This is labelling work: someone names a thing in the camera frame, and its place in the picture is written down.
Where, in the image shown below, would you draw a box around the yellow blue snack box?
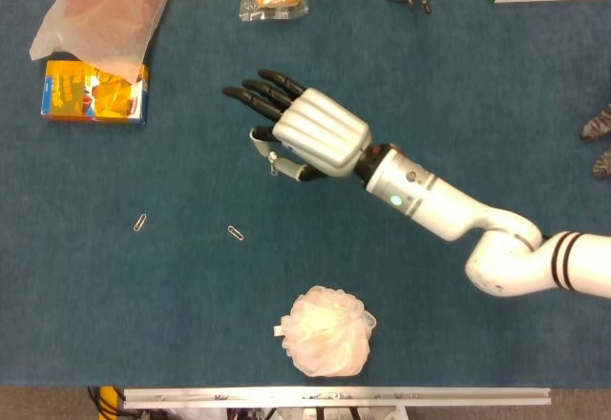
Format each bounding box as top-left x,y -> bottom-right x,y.
40,60 -> 150,126

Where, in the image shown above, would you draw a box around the black and yellow cables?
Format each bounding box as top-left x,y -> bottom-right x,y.
87,386 -> 126,420

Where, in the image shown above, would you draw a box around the translucent bag with pink contents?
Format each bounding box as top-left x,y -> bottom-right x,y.
29,0 -> 184,85

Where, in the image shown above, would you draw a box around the aluminium profile rail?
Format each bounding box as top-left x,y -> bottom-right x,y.
122,387 -> 553,410

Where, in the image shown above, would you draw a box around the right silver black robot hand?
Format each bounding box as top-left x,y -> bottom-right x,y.
222,69 -> 372,183

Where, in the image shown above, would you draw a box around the white mesh bath pouf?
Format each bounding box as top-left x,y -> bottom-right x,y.
273,284 -> 378,378

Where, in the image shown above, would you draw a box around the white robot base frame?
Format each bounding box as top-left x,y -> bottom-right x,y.
161,406 -> 410,420

